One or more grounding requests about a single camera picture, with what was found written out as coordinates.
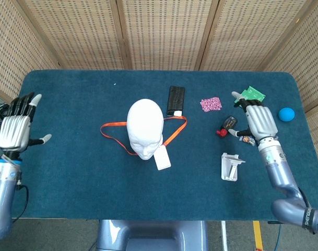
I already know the woven wicker folding screen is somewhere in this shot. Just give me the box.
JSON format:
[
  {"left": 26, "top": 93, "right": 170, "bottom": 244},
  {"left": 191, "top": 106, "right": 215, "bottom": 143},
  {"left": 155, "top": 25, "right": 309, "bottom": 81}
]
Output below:
[{"left": 0, "top": 0, "right": 318, "bottom": 113}]

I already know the black phone case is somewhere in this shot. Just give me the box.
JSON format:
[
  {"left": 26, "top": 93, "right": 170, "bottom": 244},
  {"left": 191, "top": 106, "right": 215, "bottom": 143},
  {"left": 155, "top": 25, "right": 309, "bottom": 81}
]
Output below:
[{"left": 166, "top": 85, "right": 186, "bottom": 118}]

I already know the orange lanyard with badge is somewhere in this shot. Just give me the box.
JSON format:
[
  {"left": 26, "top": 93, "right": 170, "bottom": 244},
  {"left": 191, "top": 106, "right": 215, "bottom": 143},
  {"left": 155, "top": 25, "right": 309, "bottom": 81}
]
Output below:
[{"left": 100, "top": 116, "right": 188, "bottom": 156}]

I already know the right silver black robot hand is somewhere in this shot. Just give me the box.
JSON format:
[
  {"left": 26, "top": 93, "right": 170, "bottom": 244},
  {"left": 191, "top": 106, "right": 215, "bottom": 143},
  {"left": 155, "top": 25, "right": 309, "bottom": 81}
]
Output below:
[{"left": 228, "top": 91, "right": 279, "bottom": 143}]

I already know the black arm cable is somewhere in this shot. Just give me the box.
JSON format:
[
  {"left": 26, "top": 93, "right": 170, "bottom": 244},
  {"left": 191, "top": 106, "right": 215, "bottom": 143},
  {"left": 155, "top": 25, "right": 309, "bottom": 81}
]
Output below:
[
  {"left": 298, "top": 187, "right": 312, "bottom": 210},
  {"left": 11, "top": 180, "right": 29, "bottom": 224}
]

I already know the white folding phone stand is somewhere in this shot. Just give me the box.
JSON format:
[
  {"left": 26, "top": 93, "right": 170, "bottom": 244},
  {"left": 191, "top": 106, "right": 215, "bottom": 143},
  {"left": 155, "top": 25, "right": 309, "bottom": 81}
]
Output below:
[{"left": 221, "top": 152, "right": 246, "bottom": 182}]

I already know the white mannequin head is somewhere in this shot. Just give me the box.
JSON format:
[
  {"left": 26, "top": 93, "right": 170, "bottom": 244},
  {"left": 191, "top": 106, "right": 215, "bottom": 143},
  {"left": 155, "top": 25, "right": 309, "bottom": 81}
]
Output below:
[{"left": 126, "top": 98, "right": 164, "bottom": 161}]

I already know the grey robot torso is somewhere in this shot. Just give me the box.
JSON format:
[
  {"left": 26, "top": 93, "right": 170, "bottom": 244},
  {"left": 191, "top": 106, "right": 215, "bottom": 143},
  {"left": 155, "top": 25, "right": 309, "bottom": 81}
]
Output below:
[{"left": 96, "top": 219, "right": 209, "bottom": 251}]

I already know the teal carpet table cover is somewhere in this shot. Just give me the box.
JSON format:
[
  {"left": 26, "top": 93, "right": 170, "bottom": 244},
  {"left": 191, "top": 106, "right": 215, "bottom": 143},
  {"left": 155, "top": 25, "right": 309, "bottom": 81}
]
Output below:
[{"left": 0, "top": 69, "right": 318, "bottom": 221}]

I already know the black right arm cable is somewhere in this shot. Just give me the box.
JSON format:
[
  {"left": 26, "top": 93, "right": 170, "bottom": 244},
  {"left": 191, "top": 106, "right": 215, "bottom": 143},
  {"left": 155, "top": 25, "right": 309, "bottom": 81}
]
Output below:
[{"left": 298, "top": 187, "right": 312, "bottom": 210}]

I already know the black pouch with red cap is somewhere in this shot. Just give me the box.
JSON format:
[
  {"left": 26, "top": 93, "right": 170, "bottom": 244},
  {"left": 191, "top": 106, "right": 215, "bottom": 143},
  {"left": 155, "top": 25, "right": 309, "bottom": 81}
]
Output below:
[{"left": 216, "top": 115, "right": 238, "bottom": 138}]

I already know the white badge card holder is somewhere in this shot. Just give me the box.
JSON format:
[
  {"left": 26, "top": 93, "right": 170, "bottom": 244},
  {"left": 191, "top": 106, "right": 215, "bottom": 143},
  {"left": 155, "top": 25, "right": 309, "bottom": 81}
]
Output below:
[{"left": 152, "top": 145, "right": 172, "bottom": 171}]

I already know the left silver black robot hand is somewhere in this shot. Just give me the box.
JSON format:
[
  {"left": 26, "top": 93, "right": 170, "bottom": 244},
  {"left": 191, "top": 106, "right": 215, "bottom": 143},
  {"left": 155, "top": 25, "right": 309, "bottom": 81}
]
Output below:
[{"left": 0, "top": 92, "right": 52, "bottom": 159}]

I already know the green foil packet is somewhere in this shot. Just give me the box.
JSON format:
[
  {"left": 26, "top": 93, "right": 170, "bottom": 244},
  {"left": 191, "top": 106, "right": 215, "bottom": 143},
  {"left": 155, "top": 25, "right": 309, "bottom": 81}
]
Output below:
[{"left": 234, "top": 85, "right": 266, "bottom": 104}]

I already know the blue ball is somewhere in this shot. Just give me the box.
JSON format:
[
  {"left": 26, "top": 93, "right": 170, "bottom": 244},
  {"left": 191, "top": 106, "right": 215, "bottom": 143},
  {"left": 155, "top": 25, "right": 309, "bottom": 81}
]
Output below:
[{"left": 278, "top": 107, "right": 296, "bottom": 122}]

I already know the pink patterned packet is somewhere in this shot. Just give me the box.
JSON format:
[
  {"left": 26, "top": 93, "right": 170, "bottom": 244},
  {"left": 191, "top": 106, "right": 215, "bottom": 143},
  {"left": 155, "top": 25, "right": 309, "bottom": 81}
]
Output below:
[{"left": 199, "top": 96, "right": 223, "bottom": 113}]

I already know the small dark candy wrapper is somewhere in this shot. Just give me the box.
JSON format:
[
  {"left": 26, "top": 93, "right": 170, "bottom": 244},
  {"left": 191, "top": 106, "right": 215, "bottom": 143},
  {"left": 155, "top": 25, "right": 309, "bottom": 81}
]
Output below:
[{"left": 239, "top": 135, "right": 256, "bottom": 146}]

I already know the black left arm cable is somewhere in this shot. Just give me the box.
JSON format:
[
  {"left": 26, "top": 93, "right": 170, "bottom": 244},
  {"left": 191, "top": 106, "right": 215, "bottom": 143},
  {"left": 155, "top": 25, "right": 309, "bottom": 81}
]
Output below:
[{"left": 11, "top": 180, "right": 29, "bottom": 224}]

